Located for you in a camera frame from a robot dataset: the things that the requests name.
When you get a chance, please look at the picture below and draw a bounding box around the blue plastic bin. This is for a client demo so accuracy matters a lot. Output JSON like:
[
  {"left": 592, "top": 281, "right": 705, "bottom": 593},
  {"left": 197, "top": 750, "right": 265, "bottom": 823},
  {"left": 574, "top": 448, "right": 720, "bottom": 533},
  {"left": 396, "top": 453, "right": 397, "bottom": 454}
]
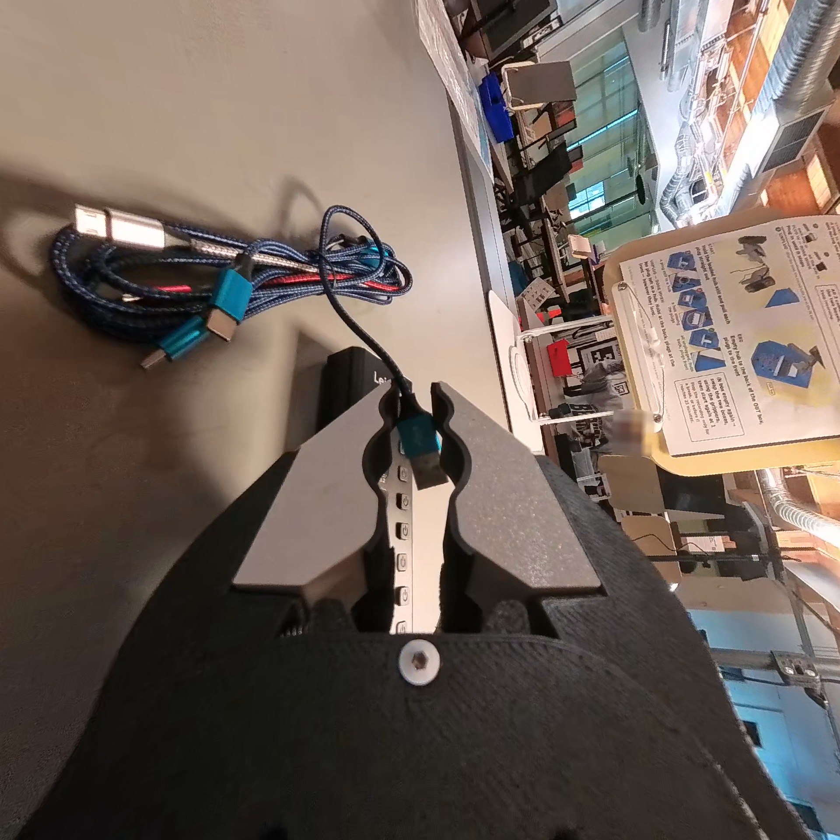
[{"left": 478, "top": 71, "right": 514, "bottom": 143}]

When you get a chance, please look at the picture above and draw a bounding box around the flexible silver duct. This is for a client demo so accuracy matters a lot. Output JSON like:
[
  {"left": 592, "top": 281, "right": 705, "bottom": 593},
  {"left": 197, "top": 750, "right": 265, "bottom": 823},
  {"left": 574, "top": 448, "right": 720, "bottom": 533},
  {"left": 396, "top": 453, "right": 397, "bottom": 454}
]
[{"left": 755, "top": 468, "right": 840, "bottom": 540}]

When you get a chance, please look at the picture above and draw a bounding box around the grey metal pole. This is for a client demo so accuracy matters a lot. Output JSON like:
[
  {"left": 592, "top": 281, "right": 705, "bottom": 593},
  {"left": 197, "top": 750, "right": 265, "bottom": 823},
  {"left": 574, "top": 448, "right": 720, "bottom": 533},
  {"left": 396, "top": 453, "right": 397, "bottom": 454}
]
[{"left": 709, "top": 646, "right": 840, "bottom": 686}]

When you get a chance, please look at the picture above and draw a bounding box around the silver air duct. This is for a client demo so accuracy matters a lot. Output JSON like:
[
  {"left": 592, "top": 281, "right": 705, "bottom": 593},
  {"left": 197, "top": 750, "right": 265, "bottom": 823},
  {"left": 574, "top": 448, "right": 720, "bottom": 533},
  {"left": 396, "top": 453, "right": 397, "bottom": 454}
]
[{"left": 658, "top": 0, "right": 840, "bottom": 227}]

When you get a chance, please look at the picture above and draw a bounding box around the black USB hub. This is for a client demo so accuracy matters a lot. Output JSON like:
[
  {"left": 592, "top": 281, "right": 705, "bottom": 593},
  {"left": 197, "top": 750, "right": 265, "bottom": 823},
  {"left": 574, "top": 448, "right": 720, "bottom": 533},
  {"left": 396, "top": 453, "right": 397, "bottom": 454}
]
[{"left": 317, "top": 346, "right": 457, "bottom": 636}]

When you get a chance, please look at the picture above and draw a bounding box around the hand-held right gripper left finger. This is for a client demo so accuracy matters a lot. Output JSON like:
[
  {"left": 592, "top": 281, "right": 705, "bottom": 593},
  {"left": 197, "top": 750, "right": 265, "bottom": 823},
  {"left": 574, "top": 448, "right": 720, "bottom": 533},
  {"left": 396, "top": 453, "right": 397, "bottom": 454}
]
[{"left": 230, "top": 382, "right": 401, "bottom": 621}]

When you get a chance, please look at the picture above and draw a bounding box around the red braided USB cable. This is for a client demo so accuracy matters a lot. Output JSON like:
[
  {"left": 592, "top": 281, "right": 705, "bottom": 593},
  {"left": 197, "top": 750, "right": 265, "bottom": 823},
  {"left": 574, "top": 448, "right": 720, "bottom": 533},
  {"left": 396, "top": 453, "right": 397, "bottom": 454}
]
[{"left": 72, "top": 202, "right": 408, "bottom": 296}]

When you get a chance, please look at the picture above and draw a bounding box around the printed instruction sheet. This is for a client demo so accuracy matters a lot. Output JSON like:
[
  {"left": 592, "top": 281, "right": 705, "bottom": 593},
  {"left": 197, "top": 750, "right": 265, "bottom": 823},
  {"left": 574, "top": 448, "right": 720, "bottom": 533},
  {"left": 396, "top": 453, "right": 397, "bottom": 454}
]
[{"left": 619, "top": 215, "right": 840, "bottom": 460}]

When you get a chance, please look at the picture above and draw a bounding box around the red plastic bin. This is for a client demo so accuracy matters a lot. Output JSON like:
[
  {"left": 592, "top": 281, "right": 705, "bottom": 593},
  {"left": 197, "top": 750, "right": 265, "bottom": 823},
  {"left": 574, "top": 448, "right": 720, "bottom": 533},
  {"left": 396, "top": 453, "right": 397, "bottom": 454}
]
[{"left": 546, "top": 339, "right": 589, "bottom": 378}]

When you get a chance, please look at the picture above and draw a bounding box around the wooden document board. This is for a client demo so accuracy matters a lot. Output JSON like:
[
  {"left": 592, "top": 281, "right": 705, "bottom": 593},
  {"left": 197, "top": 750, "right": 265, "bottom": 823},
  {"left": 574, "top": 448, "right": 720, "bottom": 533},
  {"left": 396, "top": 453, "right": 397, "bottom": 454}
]
[{"left": 500, "top": 60, "right": 580, "bottom": 111}]

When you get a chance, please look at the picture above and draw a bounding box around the wooden clipboard board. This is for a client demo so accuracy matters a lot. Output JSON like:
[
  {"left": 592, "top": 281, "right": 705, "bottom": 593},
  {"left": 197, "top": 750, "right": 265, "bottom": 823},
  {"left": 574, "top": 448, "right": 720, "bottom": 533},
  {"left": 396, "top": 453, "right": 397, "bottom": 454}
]
[{"left": 599, "top": 208, "right": 840, "bottom": 478}]

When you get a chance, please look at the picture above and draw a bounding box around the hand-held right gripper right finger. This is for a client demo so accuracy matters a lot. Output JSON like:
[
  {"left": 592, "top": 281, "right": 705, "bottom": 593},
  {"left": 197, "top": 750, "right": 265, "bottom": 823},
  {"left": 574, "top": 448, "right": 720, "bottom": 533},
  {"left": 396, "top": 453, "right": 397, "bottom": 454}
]
[{"left": 430, "top": 381, "right": 603, "bottom": 624}]

